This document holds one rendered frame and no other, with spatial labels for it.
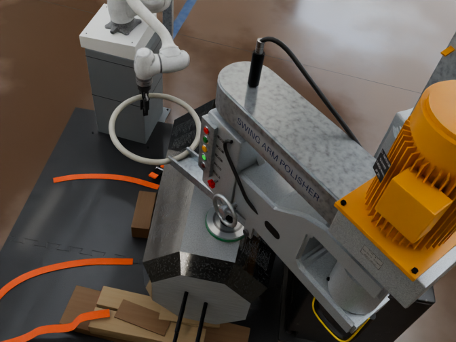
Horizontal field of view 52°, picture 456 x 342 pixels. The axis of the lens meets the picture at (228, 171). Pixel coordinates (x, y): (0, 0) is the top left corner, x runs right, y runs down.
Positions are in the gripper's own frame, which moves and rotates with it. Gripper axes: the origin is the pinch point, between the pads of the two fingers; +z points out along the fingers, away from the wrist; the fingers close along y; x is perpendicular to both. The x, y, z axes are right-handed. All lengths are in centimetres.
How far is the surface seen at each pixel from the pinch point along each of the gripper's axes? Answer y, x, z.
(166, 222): 71, -9, 8
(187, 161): 49, 8, -9
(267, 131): 102, 10, -92
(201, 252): 97, -1, -5
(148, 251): 81, -21, 13
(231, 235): 94, 15, -7
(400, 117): 98, 73, -77
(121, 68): -56, 1, 20
